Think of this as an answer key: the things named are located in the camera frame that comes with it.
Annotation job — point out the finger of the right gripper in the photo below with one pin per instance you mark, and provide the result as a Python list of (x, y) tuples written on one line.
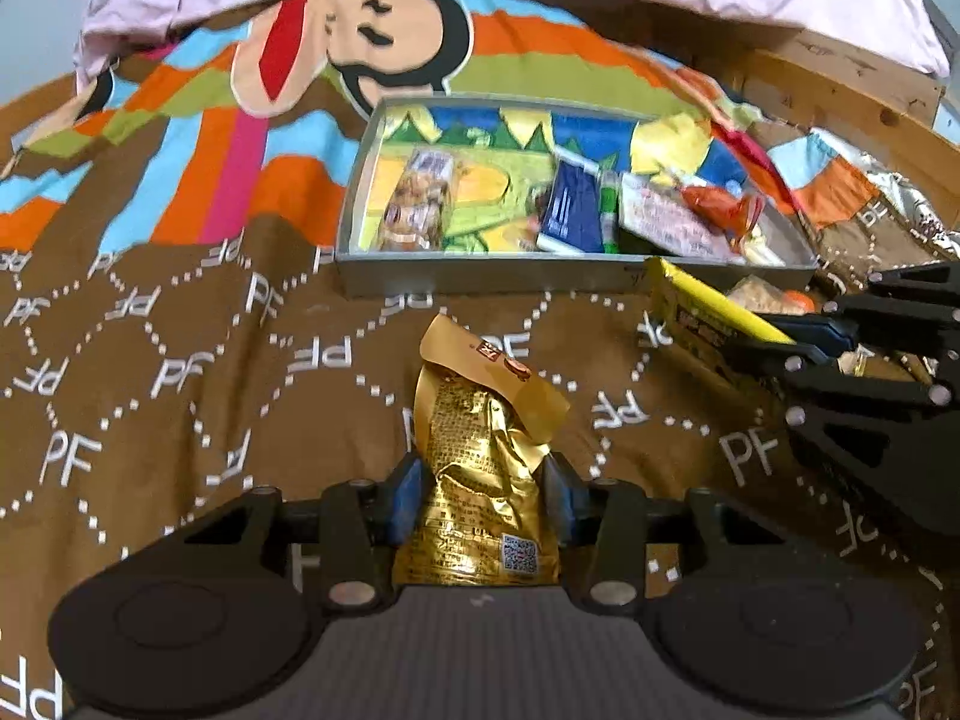
[(795, 341), (908, 314)]

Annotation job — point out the yellow snack bar packet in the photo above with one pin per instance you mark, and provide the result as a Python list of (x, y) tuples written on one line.
[(722, 337)]

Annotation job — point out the blue snack packet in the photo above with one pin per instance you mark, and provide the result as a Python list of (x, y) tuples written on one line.
[(570, 223)]

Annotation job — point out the green white small packet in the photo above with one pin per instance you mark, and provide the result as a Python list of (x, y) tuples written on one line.
[(609, 196)]

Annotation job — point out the gold foil snack packet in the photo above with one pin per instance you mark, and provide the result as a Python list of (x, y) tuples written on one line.
[(483, 422)]

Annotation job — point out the white pink snack packet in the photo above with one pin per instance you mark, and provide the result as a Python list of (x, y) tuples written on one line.
[(652, 220)]

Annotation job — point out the clear oat bar packet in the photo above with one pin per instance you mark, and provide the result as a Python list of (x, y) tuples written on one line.
[(753, 293)]

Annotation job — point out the colourful monkey bedspread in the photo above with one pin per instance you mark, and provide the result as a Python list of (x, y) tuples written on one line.
[(173, 328)]

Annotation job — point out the orange snack packet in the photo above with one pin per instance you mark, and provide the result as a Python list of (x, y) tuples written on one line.
[(735, 217)]

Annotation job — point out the grey metal tray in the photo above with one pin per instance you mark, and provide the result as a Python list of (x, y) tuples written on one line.
[(499, 194)]

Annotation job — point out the clear nut snack packet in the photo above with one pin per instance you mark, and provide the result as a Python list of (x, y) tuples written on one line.
[(421, 203)]

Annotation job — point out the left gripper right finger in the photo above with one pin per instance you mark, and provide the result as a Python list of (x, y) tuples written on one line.
[(603, 528)]

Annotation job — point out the wooden bed frame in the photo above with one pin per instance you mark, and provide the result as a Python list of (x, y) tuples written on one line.
[(884, 108)]

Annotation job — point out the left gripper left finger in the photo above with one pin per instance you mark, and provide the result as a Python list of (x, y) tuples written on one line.
[(343, 544)]

